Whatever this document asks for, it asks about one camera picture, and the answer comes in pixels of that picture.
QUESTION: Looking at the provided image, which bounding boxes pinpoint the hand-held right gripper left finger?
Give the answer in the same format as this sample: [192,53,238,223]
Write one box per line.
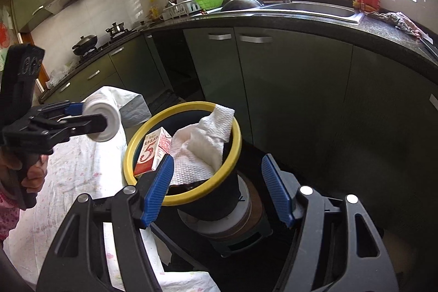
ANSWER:
[36,153,174,292]

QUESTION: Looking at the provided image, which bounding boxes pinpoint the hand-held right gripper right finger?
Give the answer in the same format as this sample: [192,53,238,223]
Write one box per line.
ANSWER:
[262,153,400,292]

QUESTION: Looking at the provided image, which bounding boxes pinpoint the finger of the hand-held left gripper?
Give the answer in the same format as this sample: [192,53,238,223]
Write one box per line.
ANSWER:
[29,114,109,143]
[32,100,87,119]

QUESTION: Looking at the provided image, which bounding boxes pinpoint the red and white milk carton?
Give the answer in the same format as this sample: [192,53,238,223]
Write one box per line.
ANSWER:
[133,127,173,177]

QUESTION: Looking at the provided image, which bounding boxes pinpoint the blue bin with yellow rim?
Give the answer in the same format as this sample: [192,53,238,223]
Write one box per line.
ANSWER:
[123,101,242,221]

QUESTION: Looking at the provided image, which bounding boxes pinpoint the white paper towel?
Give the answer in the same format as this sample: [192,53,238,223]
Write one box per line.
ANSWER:
[169,105,236,185]

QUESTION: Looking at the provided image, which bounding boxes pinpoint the person's left hand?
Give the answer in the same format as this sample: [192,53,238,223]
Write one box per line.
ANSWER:
[0,150,49,192]

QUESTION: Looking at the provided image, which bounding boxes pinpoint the clear plastic bag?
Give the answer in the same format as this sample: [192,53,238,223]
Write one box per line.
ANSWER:
[49,64,75,88]

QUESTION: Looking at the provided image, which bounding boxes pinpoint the white floral tablecloth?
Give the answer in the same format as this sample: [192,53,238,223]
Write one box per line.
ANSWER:
[3,85,220,292]

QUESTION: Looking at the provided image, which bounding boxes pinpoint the black wok with lid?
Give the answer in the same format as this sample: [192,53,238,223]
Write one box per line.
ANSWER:
[72,34,99,57]

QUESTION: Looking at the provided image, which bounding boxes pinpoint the small steel pot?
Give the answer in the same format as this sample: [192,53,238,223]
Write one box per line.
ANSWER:
[105,22,129,40]

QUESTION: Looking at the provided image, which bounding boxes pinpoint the green base cabinets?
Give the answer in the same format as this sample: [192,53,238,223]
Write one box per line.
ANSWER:
[39,23,438,245]

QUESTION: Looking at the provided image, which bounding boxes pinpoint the white dish rack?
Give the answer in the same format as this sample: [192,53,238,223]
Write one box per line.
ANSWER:
[162,1,203,21]

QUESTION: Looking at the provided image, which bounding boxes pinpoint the steel kitchen sink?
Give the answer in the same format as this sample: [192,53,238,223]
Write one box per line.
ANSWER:
[263,1,365,25]

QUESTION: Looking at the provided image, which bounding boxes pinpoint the black frying pan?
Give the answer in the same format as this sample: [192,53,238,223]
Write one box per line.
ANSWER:
[220,0,265,13]

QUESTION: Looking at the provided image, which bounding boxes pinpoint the patterned dish rag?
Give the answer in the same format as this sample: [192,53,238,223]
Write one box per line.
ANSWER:
[368,12,429,38]

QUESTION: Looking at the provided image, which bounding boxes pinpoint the wall poster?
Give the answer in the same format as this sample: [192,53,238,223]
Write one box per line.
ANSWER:
[0,0,22,55]

